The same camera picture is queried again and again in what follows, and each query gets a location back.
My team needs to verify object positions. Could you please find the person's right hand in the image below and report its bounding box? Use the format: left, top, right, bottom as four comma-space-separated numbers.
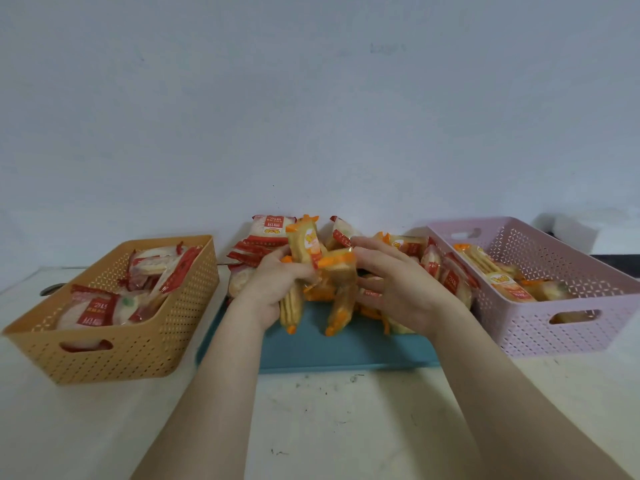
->
351, 237, 469, 344

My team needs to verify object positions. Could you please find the person's left hand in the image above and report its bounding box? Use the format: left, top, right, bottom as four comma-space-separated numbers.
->
234, 244, 322, 331

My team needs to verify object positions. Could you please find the orange-edged cracker packet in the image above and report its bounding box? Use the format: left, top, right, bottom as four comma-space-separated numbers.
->
285, 214, 327, 270
279, 282, 307, 336
318, 248, 359, 338

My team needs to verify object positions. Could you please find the person's right forearm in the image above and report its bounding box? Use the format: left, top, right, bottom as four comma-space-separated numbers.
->
429, 314, 638, 480

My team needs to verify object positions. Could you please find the person's left forearm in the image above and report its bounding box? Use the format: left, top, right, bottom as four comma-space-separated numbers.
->
131, 306, 281, 480

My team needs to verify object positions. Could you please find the pile of mixed snack packets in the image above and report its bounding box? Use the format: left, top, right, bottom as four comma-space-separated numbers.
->
226, 213, 475, 336

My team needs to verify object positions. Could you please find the blue plastic tray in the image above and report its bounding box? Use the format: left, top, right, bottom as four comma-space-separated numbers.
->
196, 294, 441, 373

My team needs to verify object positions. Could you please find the heap of orange-trimmed packets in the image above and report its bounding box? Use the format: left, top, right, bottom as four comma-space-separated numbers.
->
454, 243, 591, 325

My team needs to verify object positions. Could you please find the orange perforated plastic basket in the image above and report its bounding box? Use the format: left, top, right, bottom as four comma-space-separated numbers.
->
1, 235, 220, 386

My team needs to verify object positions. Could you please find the heap of red-labelled packets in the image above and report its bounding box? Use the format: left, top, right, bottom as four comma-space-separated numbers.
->
55, 243, 203, 353

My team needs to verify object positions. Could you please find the pink perforated plastic basket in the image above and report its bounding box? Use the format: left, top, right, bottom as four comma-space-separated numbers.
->
426, 217, 640, 359

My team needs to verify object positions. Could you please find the white box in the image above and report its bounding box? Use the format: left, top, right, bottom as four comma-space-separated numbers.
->
531, 213, 602, 256

